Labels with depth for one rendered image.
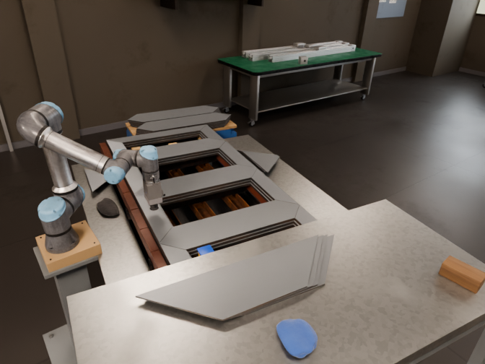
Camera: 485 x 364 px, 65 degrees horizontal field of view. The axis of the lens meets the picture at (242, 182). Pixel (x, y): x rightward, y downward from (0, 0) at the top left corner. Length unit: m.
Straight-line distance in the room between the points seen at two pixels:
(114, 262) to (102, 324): 0.79
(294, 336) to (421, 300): 0.44
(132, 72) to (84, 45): 0.64
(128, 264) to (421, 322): 1.26
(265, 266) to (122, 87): 4.20
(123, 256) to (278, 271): 0.93
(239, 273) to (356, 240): 0.48
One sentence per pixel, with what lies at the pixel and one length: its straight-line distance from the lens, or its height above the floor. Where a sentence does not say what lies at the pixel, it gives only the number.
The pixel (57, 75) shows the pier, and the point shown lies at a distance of 4.88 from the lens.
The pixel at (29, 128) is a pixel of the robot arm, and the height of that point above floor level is 1.33.
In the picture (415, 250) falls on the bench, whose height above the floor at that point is 1.05.
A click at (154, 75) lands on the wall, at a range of 5.35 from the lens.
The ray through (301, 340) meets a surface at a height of 1.08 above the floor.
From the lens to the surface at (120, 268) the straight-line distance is 1.92.
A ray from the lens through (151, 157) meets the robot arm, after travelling 1.73.
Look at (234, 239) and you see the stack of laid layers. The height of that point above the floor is 0.84.
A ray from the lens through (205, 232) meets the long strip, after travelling 1.77.
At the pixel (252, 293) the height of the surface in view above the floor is 1.07.
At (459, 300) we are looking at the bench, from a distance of 1.40.
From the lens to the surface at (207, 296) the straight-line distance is 1.19.
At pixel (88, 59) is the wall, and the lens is 5.02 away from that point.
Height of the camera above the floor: 1.93
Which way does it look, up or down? 30 degrees down
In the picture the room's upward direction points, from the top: 2 degrees clockwise
